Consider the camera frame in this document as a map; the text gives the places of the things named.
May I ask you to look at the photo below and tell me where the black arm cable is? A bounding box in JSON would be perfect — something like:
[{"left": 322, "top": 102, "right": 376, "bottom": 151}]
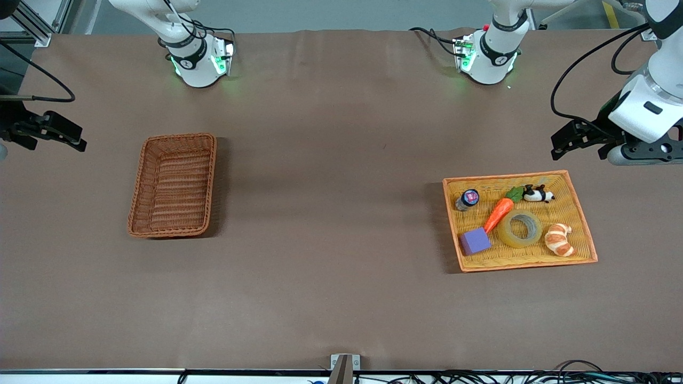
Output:
[
  {"left": 551, "top": 23, "right": 650, "bottom": 126},
  {"left": 0, "top": 42, "right": 76, "bottom": 103}
]

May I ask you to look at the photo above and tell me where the brown deep wicker basket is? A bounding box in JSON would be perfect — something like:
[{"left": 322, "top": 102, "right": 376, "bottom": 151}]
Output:
[{"left": 127, "top": 133, "right": 218, "bottom": 238}]

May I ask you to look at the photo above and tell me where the black base cable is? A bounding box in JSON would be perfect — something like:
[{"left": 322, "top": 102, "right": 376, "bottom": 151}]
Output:
[
  {"left": 189, "top": 18, "right": 237, "bottom": 46},
  {"left": 409, "top": 27, "right": 460, "bottom": 57}
]

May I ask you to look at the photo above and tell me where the black left base cable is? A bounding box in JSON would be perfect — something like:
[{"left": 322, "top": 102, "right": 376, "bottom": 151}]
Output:
[{"left": 409, "top": 27, "right": 460, "bottom": 57}]

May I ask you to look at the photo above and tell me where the table cover sheet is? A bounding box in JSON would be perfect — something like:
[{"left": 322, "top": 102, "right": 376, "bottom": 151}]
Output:
[{"left": 0, "top": 28, "right": 683, "bottom": 372}]

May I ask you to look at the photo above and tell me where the purple foam cube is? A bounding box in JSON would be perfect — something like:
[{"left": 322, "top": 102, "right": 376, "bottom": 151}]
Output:
[{"left": 460, "top": 227, "right": 493, "bottom": 257}]

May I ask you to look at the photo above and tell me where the orange toy carrot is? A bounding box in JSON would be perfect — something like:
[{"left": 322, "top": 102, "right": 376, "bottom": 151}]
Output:
[{"left": 483, "top": 186, "right": 525, "bottom": 235}]

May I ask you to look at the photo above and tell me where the yellowish clear tape roll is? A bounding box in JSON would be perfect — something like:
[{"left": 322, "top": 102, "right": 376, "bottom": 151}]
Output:
[{"left": 498, "top": 210, "right": 543, "bottom": 249}]

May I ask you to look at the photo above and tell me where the black and white animal toy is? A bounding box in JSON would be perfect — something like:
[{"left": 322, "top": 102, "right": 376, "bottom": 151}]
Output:
[{"left": 522, "top": 184, "right": 555, "bottom": 204}]

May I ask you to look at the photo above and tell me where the aluminium frame profile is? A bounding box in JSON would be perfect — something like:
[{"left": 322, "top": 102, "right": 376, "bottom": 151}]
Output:
[{"left": 0, "top": 0, "right": 74, "bottom": 47}]

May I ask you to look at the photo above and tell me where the metal table edge bracket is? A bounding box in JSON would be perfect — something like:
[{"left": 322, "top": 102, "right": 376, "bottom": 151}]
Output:
[{"left": 330, "top": 354, "right": 361, "bottom": 384}]

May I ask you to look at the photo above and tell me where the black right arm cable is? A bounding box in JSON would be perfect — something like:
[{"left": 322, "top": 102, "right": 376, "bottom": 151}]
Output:
[{"left": 0, "top": 42, "right": 76, "bottom": 103}]

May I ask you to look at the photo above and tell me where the yellow flat wicker basket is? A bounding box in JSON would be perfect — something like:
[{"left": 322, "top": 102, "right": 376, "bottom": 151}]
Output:
[{"left": 442, "top": 170, "right": 598, "bottom": 273}]

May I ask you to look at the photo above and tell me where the black right base cable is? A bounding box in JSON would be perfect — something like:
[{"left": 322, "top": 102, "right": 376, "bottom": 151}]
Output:
[{"left": 189, "top": 18, "right": 237, "bottom": 46}]

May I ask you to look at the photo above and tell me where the small jar with blue lid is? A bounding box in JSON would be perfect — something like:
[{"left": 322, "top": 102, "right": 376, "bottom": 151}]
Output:
[{"left": 455, "top": 189, "right": 480, "bottom": 212}]

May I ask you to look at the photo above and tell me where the toy croissant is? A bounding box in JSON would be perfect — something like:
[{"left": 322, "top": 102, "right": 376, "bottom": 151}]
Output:
[{"left": 544, "top": 223, "right": 577, "bottom": 258}]

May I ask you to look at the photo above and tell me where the black cable bundle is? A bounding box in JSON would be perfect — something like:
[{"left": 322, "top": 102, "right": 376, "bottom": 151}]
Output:
[{"left": 368, "top": 360, "right": 683, "bottom": 384}]

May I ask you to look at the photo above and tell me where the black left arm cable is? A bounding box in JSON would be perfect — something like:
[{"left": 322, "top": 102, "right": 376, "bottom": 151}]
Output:
[{"left": 551, "top": 23, "right": 650, "bottom": 126}]

